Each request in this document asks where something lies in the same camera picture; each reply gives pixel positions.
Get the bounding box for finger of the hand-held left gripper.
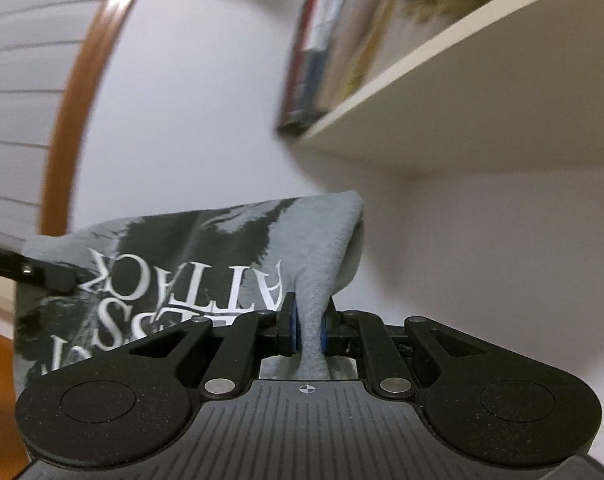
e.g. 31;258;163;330
0;239;85;294

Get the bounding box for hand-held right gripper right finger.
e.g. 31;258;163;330
319;296;491;402

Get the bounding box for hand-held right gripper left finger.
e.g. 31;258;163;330
128;292;300;402

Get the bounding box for grey sweatshirt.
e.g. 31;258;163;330
11;190;367;401

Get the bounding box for grey window blinds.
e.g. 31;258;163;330
0;0;145;246

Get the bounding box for row of books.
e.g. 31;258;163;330
277;0;568;136

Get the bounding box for wooden window frame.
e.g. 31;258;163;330
34;0;160;238

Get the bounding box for white wall shelf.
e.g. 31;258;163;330
294;0;604;173

